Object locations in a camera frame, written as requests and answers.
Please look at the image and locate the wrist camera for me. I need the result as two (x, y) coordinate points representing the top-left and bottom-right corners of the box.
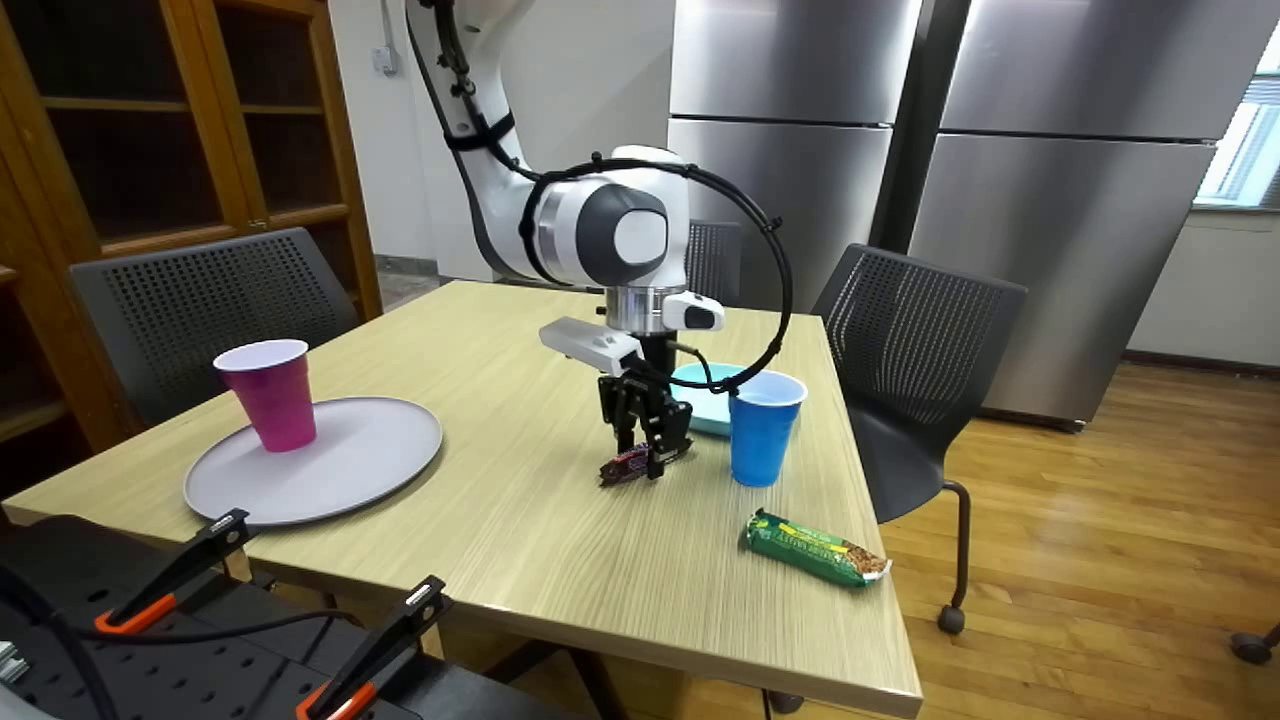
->
(539, 316), (647, 379)

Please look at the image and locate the stainless steel refrigerator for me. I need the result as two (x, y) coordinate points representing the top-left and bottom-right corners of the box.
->
(667, 0), (924, 315)
(907, 0), (1280, 434)

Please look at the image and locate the teal plate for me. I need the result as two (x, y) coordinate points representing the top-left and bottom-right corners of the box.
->
(667, 361), (753, 439)

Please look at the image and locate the black perforated board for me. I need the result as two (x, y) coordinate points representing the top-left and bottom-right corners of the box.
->
(0, 514), (603, 720)

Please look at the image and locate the chair caster wheel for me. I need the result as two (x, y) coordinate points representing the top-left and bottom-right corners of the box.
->
(1228, 620), (1280, 667)

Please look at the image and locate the dark candy bar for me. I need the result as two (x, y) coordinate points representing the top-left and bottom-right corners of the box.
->
(597, 442), (694, 489)

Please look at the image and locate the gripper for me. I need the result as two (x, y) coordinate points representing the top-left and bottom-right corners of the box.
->
(598, 334), (694, 482)

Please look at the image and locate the black clamp with orange handles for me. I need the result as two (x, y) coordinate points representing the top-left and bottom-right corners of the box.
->
(294, 574), (452, 720)
(94, 507), (252, 637)

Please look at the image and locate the grey mesh chair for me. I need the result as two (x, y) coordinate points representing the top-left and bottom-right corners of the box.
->
(69, 227), (362, 428)
(768, 242), (1030, 715)
(685, 219), (744, 307)

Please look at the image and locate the wooden glass-door cabinet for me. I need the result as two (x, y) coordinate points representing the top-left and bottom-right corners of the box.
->
(0, 0), (384, 501)

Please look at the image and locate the black cable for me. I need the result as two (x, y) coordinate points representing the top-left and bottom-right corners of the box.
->
(0, 566), (353, 720)

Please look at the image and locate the window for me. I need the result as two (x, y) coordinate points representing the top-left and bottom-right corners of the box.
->
(1192, 28), (1280, 212)

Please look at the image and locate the grey round plate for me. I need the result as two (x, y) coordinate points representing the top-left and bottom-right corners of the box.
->
(182, 396), (445, 528)

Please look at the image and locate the green wrapped snack bar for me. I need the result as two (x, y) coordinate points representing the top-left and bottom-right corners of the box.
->
(742, 507), (893, 590)

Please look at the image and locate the blue plastic cup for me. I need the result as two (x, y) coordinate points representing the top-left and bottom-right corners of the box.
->
(727, 370), (810, 489)

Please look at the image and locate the pink plastic cup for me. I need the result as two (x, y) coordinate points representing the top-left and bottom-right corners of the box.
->
(212, 338), (319, 454)

